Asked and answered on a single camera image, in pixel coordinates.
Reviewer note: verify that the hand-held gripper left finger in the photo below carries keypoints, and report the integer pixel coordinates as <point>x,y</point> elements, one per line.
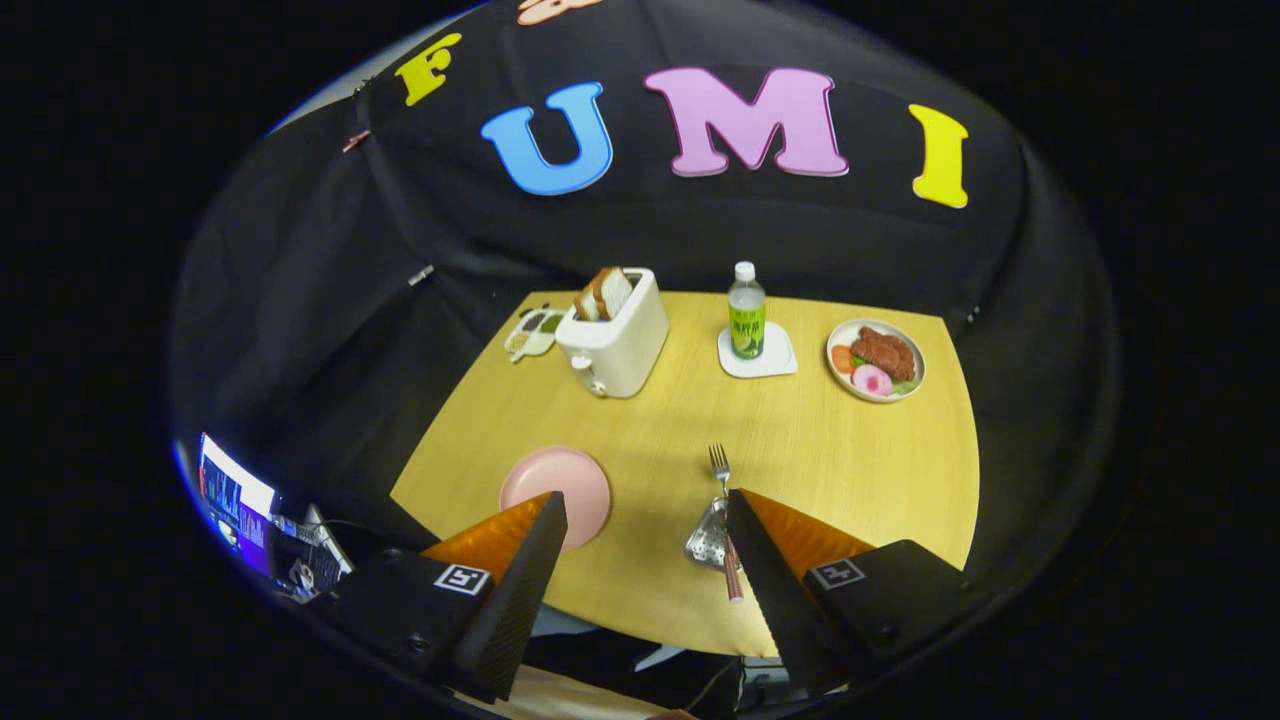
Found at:
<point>520,600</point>

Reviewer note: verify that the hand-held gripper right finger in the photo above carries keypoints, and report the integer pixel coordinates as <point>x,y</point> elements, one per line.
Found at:
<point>775,600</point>

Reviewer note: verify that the pink plate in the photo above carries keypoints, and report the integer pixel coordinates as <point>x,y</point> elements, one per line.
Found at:
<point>560,485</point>

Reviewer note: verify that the laptop computer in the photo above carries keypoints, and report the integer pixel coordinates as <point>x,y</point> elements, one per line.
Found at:
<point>310,560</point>

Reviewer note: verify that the white square coaster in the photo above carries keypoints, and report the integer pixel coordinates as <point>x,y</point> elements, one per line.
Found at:
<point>780,360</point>

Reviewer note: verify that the white sectioned condiment tray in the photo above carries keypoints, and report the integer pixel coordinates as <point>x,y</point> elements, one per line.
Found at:
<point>530,332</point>

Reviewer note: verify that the plate of toy food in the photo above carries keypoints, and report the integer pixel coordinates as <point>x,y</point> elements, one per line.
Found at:
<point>885,355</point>

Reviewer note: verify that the white toaster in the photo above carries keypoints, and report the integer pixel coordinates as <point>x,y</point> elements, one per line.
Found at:
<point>625,350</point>

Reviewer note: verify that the green label drink bottle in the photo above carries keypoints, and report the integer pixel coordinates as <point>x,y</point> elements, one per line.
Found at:
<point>746,320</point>

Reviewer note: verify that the computer monitor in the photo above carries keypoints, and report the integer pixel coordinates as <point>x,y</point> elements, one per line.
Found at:
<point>235,500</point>

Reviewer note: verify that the bread slice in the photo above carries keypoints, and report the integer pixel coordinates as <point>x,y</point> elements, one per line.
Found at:
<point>615,292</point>
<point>587,300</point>

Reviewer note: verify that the silver clip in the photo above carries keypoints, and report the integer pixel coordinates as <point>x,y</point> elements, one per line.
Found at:
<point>421,275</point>

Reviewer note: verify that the pink clip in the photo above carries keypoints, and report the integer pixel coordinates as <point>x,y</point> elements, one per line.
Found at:
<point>356,141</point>

